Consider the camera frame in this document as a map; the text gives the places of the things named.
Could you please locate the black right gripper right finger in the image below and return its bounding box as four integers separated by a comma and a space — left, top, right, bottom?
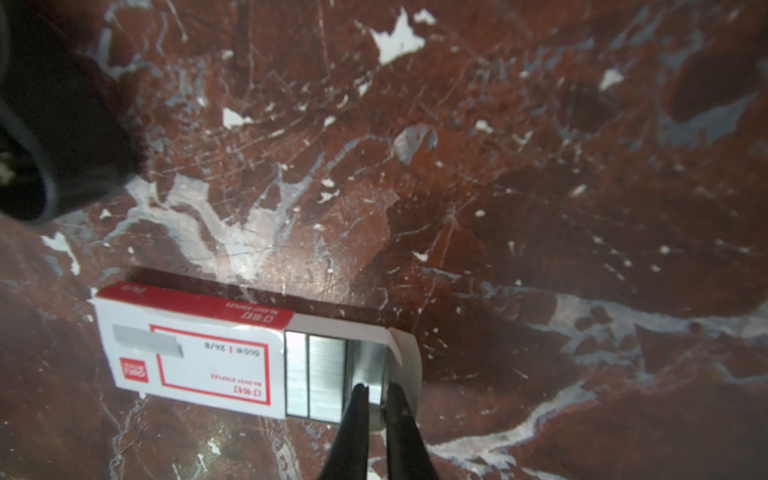
385, 382, 439, 480

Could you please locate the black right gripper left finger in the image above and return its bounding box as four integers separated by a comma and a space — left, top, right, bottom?
319, 383, 370, 480

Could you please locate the silver staple strip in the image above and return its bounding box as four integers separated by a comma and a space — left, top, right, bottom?
285, 331, 388, 424

